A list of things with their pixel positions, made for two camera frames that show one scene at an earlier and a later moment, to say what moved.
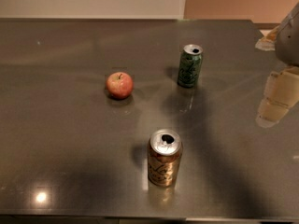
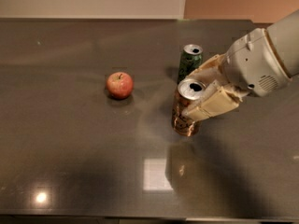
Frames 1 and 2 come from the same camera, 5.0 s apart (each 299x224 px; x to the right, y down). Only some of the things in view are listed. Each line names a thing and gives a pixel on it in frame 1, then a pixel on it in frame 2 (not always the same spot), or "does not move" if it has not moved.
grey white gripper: (290, 44) → (253, 64)
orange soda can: (164, 148) → (188, 92)
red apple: (120, 85) does not move
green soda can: (190, 65) does not move
